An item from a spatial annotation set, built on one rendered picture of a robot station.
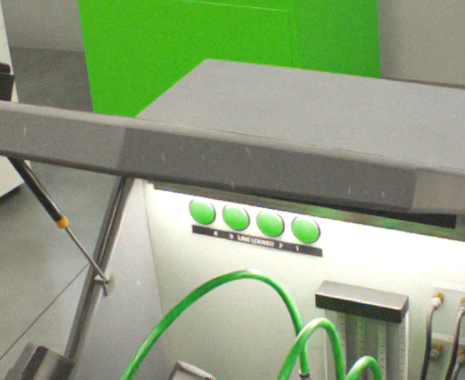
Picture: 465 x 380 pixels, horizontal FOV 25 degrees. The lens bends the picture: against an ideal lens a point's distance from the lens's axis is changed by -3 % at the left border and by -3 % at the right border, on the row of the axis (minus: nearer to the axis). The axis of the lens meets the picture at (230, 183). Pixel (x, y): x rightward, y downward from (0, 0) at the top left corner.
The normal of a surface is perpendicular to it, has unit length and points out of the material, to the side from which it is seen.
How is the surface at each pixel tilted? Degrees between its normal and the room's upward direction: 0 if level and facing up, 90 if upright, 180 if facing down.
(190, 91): 0
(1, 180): 90
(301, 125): 0
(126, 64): 90
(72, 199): 0
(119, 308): 90
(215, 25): 90
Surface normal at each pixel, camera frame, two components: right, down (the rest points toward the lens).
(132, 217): 0.89, 0.15
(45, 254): -0.09, -0.87
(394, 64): -0.40, 0.47
